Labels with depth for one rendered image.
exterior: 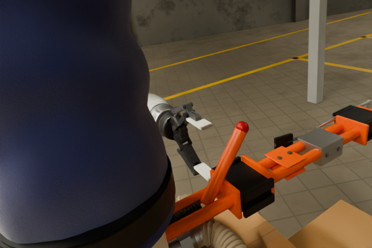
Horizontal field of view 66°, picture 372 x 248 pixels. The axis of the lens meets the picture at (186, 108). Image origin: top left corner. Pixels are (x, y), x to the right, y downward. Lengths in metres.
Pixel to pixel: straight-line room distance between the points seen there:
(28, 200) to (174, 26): 8.69
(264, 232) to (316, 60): 2.90
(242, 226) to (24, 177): 0.48
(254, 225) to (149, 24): 8.40
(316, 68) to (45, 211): 3.30
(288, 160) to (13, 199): 0.46
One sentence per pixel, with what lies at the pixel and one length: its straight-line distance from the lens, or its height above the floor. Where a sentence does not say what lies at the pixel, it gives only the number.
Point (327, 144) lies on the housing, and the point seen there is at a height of 1.09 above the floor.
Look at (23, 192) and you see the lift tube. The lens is 0.30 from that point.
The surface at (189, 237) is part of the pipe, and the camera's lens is 0.53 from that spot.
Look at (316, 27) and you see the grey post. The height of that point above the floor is 0.86.
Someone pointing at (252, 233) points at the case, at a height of 0.94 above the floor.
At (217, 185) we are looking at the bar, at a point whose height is 1.11.
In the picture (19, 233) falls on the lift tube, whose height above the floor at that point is 1.22.
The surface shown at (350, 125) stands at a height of 1.08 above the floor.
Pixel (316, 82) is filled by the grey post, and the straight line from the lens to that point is 3.51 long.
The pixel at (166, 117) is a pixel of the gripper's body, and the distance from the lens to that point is 0.78.
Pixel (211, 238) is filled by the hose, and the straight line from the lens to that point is 0.54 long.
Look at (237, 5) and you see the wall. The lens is 9.24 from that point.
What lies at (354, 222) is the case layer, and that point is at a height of 0.54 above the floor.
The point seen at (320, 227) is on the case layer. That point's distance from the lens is 1.24.
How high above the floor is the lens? 1.42
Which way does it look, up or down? 23 degrees down
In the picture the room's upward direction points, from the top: 9 degrees counter-clockwise
